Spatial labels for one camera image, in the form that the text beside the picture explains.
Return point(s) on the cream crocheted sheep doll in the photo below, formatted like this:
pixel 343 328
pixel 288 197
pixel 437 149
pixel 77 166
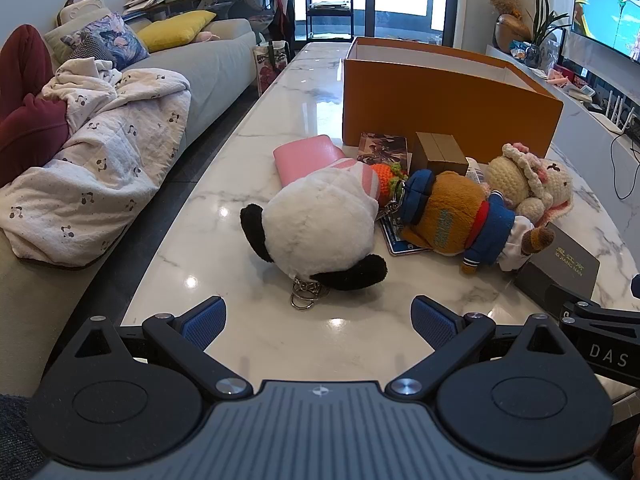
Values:
pixel 505 175

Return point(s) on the brown bear plush blue hat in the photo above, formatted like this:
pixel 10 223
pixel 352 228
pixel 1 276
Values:
pixel 450 215

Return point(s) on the small pink plush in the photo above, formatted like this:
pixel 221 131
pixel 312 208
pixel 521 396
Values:
pixel 206 37

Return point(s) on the printed tote bag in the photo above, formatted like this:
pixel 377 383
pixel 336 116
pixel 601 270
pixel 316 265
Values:
pixel 270 65

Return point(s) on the blue framed card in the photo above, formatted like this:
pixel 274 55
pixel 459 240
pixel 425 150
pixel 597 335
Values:
pixel 400 245

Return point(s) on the panda plush with keyring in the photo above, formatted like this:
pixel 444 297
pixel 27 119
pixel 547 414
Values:
pixel 315 230

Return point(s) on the maroon cushion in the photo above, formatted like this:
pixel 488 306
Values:
pixel 25 130

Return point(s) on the dried flower bunch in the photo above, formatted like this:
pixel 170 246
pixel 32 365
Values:
pixel 505 0

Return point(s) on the green potted plant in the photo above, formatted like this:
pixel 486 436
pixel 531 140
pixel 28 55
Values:
pixel 542 22

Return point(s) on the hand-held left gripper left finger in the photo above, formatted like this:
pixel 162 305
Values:
pixel 205 322

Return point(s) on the white marble television cabinet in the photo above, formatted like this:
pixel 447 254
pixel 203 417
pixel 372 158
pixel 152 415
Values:
pixel 585 127

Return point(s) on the grey patterned pillow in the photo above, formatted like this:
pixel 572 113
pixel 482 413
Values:
pixel 90 51

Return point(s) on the gold round vase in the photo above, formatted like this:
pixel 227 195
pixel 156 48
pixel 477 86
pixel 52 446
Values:
pixel 512 32

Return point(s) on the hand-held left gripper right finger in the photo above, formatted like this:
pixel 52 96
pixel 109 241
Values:
pixel 435 322

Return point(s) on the orange crocheted carrot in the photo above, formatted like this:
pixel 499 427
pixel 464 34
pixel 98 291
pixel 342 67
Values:
pixel 382 180

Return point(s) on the pink wallet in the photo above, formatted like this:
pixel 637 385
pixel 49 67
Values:
pixel 305 157

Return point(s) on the black rolling cart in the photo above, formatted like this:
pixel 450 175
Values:
pixel 327 7

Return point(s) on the dark grey cloth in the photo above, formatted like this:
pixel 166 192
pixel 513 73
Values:
pixel 15 435

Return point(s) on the dark grey gift box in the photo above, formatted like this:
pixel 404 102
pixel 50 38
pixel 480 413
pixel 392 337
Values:
pixel 565 260

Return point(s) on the white printed blanket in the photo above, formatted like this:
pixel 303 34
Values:
pixel 115 160

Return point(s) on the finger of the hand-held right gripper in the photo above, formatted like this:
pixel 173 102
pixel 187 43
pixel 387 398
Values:
pixel 636 285
pixel 600 315

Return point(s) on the beige plush cushion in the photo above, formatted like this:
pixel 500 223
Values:
pixel 82 10

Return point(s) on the yellow pillow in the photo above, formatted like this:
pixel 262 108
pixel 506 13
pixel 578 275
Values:
pixel 175 30

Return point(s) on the gold textured box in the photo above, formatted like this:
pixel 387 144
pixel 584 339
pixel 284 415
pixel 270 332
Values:
pixel 437 152

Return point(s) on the wall television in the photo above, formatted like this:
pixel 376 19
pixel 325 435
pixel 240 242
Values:
pixel 605 0

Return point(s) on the white router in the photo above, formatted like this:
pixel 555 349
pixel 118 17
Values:
pixel 620 122

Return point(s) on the dark hanging bag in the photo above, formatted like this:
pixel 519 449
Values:
pixel 280 10

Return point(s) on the blue snack packet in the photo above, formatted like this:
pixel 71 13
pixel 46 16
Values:
pixel 519 49

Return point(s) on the floral blue pillow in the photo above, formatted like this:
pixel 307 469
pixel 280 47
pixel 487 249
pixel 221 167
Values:
pixel 120 40

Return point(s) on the white plastic packet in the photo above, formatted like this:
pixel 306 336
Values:
pixel 476 170

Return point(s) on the grey sofa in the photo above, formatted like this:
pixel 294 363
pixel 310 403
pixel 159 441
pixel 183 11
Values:
pixel 215 70

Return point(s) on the orange cardboard box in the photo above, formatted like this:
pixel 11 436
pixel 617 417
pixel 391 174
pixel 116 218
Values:
pixel 440 105

